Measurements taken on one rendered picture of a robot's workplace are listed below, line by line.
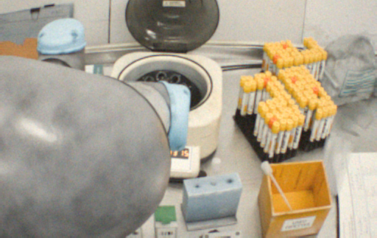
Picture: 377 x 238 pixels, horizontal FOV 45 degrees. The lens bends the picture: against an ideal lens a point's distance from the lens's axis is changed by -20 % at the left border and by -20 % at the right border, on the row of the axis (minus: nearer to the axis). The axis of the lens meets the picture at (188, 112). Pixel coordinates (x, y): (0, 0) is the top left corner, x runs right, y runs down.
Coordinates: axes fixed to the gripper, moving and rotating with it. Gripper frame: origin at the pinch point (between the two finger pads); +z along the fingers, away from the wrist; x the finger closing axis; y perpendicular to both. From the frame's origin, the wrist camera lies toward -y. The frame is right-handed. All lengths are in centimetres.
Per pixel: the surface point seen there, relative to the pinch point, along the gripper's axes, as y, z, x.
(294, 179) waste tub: -40.4, 6.8, -5.0
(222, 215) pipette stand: -24.8, 10.1, -1.1
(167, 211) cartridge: -13.8, 5.2, 0.0
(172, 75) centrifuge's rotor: -19.7, 1.2, -33.2
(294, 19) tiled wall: -55, -2, -52
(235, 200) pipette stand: -26.6, 5.5, -1.2
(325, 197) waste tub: -44.9, 3.8, 4.1
